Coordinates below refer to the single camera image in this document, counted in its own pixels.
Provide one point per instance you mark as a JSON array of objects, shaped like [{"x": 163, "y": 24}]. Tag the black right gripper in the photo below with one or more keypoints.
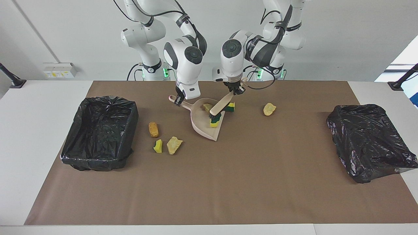
[{"x": 179, "y": 92}]

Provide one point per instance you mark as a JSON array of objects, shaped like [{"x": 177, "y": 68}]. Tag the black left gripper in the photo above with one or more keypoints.
[{"x": 235, "y": 85}]

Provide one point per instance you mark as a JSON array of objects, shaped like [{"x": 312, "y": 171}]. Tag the beige hand brush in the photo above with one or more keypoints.
[{"x": 221, "y": 103}]

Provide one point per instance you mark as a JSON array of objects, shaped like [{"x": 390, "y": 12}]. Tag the beige ridged chip toy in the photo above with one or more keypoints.
[
  {"x": 207, "y": 107},
  {"x": 269, "y": 109},
  {"x": 173, "y": 145}
]

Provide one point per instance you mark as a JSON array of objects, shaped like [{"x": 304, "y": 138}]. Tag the pale pink plastic dustpan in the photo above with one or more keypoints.
[{"x": 202, "y": 125}]

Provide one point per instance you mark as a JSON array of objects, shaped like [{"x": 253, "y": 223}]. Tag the brown fried croquette toy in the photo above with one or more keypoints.
[{"x": 153, "y": 130}]

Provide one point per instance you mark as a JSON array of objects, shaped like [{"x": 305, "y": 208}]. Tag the small yellow green sponge piece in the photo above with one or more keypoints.
[{"x": 158, "y": 147}]

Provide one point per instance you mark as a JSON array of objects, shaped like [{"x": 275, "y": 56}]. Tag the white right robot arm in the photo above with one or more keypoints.
[{"x": 186, "y": 65}]

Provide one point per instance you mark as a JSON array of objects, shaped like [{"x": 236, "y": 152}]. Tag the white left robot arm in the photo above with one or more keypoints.
[{"x": 232, "y": 62}]

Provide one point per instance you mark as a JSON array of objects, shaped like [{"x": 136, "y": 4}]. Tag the black bag lined bin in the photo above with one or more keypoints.
[
  {"x": 369, "y": 143},
  {"x": 98, "y": 137}
]

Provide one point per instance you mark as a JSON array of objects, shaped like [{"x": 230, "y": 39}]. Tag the brown paper table mat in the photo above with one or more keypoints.
[{"x": 294, "y": 202}]

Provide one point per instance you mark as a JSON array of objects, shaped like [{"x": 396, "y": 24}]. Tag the black clamp stand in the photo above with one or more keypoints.
[
  {"x": 396, "y": 85},
  {"x": 16, "y": 83}
]

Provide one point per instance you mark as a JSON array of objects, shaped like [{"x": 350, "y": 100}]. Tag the white wall socket box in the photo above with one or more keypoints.
[{"x": 58, "y": 71}]

